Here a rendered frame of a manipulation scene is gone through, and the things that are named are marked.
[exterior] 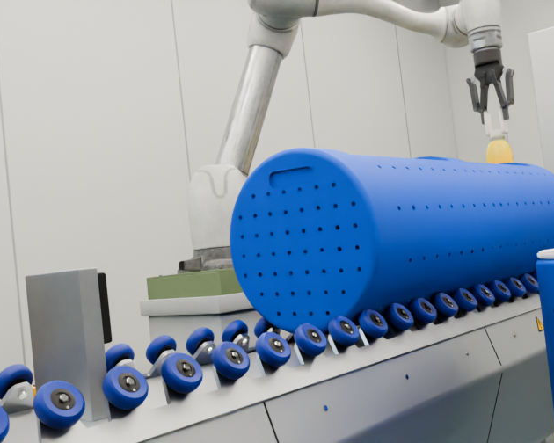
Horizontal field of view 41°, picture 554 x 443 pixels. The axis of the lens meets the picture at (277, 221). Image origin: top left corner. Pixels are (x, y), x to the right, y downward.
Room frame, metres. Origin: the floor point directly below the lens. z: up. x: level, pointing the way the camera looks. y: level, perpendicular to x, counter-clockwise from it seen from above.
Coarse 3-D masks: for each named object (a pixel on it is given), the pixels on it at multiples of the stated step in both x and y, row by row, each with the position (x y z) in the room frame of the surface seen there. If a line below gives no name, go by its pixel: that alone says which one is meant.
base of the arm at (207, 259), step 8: (216, 248) 1.83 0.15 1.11; (224, 248) 1.83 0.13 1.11; (200, 256) 1.84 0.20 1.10; (208, 256) 1.83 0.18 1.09; (216, 256) 1.83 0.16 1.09; (224, 256) 1.83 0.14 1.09; (184, 264) 1.81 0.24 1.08; (192, 264) 1.82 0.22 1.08; (200, 264) 1.84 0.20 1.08; (208, 264) 1.82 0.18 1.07; (216, 264) 1.79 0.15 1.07; (224, 264) 1.80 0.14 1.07; (232, 264) 1.82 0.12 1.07; (184, 272) 1.89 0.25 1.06
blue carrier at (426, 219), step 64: (256, 192) 1.17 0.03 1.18; (320, 192) 1.09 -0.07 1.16; (384, 192) 1.08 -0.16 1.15; (448, 192) 1.24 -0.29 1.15; (512, 192) 1.44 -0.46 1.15; (256, 256) 1.18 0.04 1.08; (320, 256) 1.10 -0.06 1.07; (384, 256) 1.05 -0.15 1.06; (448, 256) 1.21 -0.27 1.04; (512, 256) 1.43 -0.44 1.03; (320, 320) 1.10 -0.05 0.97
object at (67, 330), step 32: (32, 288) 0.82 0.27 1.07; (64, 288) 0.78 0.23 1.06; (96, 288) 0.78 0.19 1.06; (32, 320) 0.82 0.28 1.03; (64, 320) 0.78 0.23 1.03; (96, 320) 0.77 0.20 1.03; (32, 352) 0.83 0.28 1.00; (64, 352) 0.79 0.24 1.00; (96, 352) 0.77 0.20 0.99; (96, 384) 0.77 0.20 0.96; (96, 416) 0.77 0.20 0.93
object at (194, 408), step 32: (416, 320) 1.19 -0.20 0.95; (448, 320) 1.25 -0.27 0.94; (480, 320) 1.32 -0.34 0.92; (352, 352) 1.02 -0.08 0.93; (384, 352) 1.07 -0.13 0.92; (224, 384) 0.83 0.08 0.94; (256, 384) 0.86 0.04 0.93; (288, 384) 0.90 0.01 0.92; (128, 416) 0.73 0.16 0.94; (160, 416) 0.75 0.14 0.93; (192, 416) 0.77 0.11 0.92
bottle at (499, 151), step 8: (496, 136) 2.04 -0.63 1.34; (504, 136) 2.05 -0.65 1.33; (488, 144) 2.06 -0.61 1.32; (496, 144) 2.03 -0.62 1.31; (504, 144) 2.03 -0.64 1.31; (488, 152) 2.05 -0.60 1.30; (496, 152) 2.03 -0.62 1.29; (504, 152) 2.02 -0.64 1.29; (512, 152) 2.04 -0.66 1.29; (488, 160) 2.05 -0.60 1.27; (496, 160) 2.03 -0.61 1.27; (504, 160) 2.02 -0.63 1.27; (512, 160) 2.03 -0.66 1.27
